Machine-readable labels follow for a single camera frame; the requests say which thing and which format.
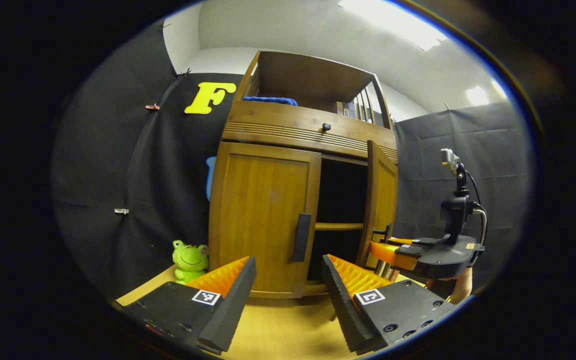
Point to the black backdrop cloth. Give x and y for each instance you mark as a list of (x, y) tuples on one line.
[(168, 175)]

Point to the grey blue book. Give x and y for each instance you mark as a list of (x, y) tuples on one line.
[(352, 110)]

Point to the copper clip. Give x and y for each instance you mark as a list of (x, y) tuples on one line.
[(152, 107)]

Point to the slim brown book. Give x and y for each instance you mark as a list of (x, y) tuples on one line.
[(395, 276)]

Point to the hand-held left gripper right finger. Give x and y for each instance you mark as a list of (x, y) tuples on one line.
[(340, 305)]

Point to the silver clip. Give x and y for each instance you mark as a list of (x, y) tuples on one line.
[(121, 211)]

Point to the wooden cabinet drawer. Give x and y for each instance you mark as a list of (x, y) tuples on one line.
[(278, 120)]

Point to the wooden double-door shoe cabinet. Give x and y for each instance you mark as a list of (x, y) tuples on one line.
[(313, 75)]

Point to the wooden cabinet door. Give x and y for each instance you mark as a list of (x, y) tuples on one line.
[(383, 200), (258, 215)]

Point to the green frog plush toy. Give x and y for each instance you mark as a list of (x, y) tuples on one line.
[(190, 260)]

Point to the small ceiling light panel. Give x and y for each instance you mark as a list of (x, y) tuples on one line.
[(477, 95)]

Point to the wooden inner cabinet shelf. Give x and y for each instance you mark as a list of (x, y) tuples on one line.
[(340, 226)]

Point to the black round drawer knob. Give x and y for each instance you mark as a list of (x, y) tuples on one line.
[(326, 127)]

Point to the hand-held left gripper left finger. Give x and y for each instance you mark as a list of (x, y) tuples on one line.
[(233, 305)]

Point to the blue folded cloth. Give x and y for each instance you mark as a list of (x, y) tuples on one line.
[(268, 100)]

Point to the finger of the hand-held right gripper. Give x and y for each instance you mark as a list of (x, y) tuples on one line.
[(420, 242), (393, 255)]

